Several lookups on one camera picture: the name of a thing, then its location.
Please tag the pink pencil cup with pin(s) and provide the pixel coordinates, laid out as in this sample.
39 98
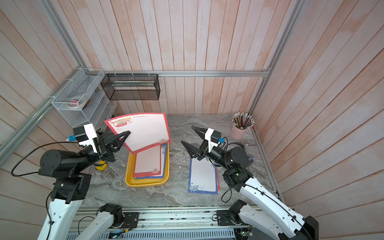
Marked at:
237 133

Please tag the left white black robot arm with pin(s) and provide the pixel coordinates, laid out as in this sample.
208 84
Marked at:
71 185

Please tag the yellow tape measure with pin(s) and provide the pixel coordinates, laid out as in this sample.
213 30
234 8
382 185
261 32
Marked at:
101 166

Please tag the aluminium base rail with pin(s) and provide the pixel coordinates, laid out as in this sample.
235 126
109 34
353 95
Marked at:
142 219

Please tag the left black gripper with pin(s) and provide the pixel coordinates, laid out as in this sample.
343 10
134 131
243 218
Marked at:
110 144

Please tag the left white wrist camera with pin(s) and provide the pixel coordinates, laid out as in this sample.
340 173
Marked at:
85 136

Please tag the black mesh wall basket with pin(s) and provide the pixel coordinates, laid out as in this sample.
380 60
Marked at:
119 87

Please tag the pink red-bordered stationery paper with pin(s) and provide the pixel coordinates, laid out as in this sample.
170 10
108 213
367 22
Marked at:
218 180

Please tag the bundle of pencils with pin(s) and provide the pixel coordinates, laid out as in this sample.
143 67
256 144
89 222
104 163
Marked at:
243 121

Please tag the white wire wall shelf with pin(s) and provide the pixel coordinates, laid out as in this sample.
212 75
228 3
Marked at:
85 82

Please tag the yellow plastic storage tray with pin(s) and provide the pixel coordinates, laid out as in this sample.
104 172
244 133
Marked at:
153 180

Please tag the stack of coloured stationery paper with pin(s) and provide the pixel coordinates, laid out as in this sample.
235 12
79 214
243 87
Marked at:
151 163

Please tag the blue floral stationery paper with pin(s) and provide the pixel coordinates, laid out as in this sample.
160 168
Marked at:
203 177

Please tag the horizontal aluminium frame bar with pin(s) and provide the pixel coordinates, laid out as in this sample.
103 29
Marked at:
241 73

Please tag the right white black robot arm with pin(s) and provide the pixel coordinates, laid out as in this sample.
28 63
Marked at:
275 219

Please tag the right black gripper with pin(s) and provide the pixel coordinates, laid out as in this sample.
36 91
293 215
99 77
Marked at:
202 156

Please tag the tape roll on shelf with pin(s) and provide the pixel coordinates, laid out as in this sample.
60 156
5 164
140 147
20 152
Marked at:
76 102

